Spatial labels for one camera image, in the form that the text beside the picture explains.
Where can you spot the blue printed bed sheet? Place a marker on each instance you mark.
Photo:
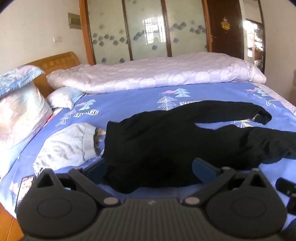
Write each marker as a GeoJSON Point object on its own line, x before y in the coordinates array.
{"type": "Point", "coordinates": [138, 102]}

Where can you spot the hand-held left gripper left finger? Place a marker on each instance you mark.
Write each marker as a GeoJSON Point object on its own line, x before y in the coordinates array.
{"type": "Point", "coordinates": [97, 171]}

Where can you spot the wardrobe with frosted glass doors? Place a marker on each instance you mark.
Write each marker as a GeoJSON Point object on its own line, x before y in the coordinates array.
{"type": "Point", "coordinates": [143, 27]}

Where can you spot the wooden bed headboard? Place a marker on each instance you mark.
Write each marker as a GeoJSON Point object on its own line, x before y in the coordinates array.
{"type": "Point", "coordinates": [57, 61]}

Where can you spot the wall switch panel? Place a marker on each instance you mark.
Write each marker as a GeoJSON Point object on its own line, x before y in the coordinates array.
{"type": "Point", "coordinates": [74, 20]}

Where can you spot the small white pillow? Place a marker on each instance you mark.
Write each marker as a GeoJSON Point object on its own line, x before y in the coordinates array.
{"type": "Point", "coordinates": [60, 97]}

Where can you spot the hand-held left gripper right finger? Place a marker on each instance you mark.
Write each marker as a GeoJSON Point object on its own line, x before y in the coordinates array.
{"type": "Point", "coordinates": [203, 170]}

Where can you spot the white wall socket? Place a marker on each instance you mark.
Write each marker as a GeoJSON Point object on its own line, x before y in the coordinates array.
{"type": "Point", "coordinates": [57, 39]}

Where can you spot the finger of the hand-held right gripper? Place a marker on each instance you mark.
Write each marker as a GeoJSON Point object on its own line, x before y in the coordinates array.
{"type": "Point", "coordinates": [286, 187]}

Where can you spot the grey striped hoodie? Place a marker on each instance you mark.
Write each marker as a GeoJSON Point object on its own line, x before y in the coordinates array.
{"type": "Point", "coordinates": [62, 146]}

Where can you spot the blue patterned pillow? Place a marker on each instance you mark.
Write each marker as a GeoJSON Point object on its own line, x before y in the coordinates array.
{"type": "Point", "coordinates": [16, 76]}

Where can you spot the smartphone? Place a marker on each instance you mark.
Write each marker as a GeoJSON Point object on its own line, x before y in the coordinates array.
{"type": "Point", "coordinates": [26, 185]}

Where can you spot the dark wooden door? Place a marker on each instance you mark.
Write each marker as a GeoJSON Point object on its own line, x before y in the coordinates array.
{"type": "Point", "coordinates": [226, 41]}

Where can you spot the black zip jacket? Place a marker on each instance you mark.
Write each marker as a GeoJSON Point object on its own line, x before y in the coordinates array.
{"type": "Point", "coordinates": [161, 143]}

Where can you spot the white quilt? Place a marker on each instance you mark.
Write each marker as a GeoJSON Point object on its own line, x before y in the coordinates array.
{"type": "Point", "coordinates": [161, 71]}

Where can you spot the cluttered shelf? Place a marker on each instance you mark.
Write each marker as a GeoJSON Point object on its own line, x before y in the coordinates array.
{"type": "Point", "coordinates": [255, 46]}

